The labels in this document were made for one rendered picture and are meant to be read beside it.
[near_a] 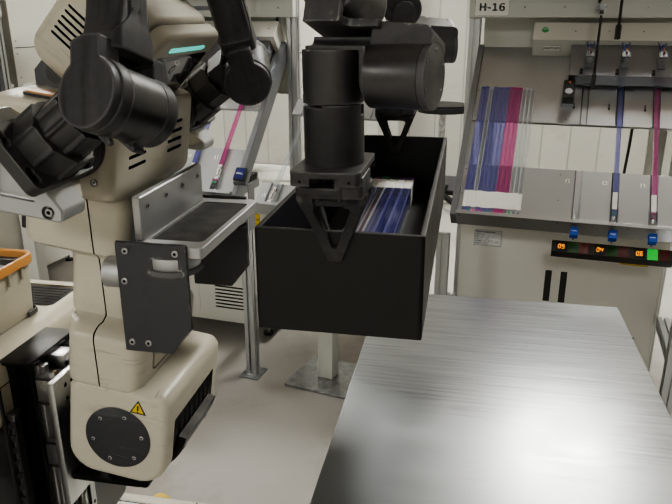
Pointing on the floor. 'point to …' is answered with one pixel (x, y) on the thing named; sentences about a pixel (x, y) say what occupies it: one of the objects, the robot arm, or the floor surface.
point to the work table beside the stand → (502, 412)
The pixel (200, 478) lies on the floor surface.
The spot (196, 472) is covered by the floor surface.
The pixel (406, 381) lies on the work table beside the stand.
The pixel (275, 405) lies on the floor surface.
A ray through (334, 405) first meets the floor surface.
